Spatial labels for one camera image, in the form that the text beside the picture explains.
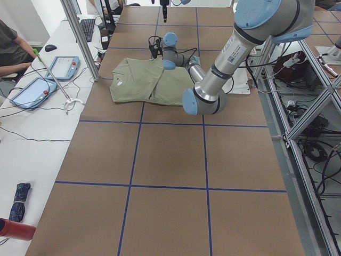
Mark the far blue teach pendant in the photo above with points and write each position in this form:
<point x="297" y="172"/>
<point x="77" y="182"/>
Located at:
<point x="64" y="67"/>

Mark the seated person in grey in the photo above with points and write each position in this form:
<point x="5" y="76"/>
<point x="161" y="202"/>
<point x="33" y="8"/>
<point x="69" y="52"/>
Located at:
<point x="16" y="54"/>

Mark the blue teach pendant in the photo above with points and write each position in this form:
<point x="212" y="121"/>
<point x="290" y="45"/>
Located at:
<point x="32" y="95"/>
<point x="64" y="67"/>

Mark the black computer keyboard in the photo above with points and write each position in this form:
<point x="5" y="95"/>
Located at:
<point x="87" y="27"/>

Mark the red water bottle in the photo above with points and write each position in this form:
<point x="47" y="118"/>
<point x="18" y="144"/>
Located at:
<point x="17" y="230"/>

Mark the black computer mouse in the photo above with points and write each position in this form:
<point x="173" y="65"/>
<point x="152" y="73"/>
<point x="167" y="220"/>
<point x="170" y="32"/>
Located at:
<point x="50" y="47"/>

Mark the folded dark blue umbrella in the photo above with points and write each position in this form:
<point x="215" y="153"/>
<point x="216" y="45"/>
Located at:
<point x="18" y="209"/>

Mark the aluminium frame post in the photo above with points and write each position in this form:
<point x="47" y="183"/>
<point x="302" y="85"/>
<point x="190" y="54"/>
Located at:
<point x="80" y="38"/>

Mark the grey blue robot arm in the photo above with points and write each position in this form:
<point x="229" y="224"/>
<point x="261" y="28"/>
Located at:
<point x="254" y="23"/>
<point x="172" y="58"/>

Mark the green-tipped metal grabber stick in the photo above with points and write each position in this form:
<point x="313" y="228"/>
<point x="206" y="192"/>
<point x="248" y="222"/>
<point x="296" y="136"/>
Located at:
<point x="49" y="75"/>

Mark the brown control box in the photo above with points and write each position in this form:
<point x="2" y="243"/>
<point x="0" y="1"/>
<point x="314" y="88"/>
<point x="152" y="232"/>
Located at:
<point x="295" y="67"/>

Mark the near blue teach pendant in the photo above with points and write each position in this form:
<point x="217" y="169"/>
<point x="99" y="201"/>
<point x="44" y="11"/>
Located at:
<point x="32" y="95"/>

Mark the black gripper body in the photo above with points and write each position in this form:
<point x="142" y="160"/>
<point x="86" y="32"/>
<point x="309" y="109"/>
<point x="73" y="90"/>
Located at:
<point x="153" y="49"/>

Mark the olive green long-sleeve shirt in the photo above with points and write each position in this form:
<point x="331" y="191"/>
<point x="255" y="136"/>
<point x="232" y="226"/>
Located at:
<point x="148" y="81"/>

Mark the aluminium extrusion frame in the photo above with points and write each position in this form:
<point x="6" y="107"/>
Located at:
<point x="308" y="134"/>

